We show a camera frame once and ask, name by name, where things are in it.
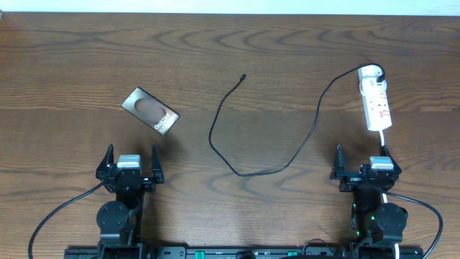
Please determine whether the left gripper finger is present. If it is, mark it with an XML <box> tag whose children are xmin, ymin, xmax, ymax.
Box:
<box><xmin>98</xmin><ymin>144</ymin><xmax>114</xmax><ymax>172</ymax></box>
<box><xmin>151</xmin><ymin>145</ymin><xmax>164</xmax><ymax>181</ymax></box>

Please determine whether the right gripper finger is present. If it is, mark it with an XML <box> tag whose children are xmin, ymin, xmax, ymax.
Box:
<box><xmin>333</xmin><ymin>145</ymin><xmax>345</xmax><ymax>173</ymax></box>
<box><xmin>380</xmin><ymin>145</ymin><xmax>402</xmax><ymax>175</ymax></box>

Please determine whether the Galaxy smartphone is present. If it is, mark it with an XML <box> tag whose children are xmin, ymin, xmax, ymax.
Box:
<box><xmin>121</xmin><ymin>87</ymin><xmax>180</xmax><ymax>136</ymax></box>

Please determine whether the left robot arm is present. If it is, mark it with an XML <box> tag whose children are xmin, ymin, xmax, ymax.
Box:
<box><xmin>96</xmin><ymin>145</ymin><xmax>165</xmax><ymax>258</ymax></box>

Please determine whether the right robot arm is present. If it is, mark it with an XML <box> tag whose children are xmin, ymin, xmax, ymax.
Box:
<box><xmin>330</xmin><ymin>146</ymin><xmax>408</xmax><ymax>258</ymax></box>

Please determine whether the white USB charger plug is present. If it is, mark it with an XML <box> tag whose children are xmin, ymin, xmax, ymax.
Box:
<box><xmin>359</xmin><ymin>77</ymin><xmax>387</xmax><ymax>96</ymax></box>

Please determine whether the white power strip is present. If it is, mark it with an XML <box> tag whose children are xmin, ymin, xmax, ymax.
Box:
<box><xmin>358</xmin><ymin>65</ymin><xmax>392</xmax><ymax>132</ymax></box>

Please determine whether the white power strip cord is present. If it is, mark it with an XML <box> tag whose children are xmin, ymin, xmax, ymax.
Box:
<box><xmin>378</xmin><ymin>129</ymin><xmax>400</xmax><ymax>259</ymax></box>

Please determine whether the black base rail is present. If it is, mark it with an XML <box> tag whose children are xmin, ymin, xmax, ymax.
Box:
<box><xmin>64</xmin><ymin>245</ymin><xmax>425</xmax><ymax>259</ymax></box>

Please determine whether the black USB charging cable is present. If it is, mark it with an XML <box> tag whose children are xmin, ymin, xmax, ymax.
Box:
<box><xmin>208</xmin><ymin>63</ymin><xmax>386</xmax><ymax>178</ymax></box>

